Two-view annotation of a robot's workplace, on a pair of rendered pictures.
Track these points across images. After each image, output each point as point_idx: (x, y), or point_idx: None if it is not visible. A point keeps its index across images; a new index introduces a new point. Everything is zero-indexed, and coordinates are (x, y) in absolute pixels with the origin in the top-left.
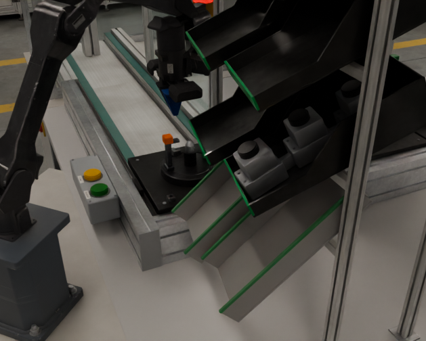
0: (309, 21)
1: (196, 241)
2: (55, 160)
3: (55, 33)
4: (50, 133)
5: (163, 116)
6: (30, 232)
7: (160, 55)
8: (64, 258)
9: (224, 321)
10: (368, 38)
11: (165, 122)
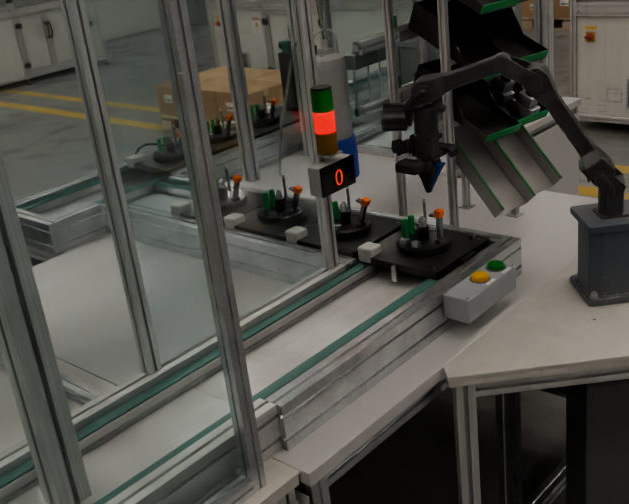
0: None
1: (529, 185)
2: None
3: (552, 77)
4: (373, 419)
5: (296, 325)
6: None
7: (438, 134)
8: (552, 303)
9: (523, 240)
10: None
11: (311, 318)
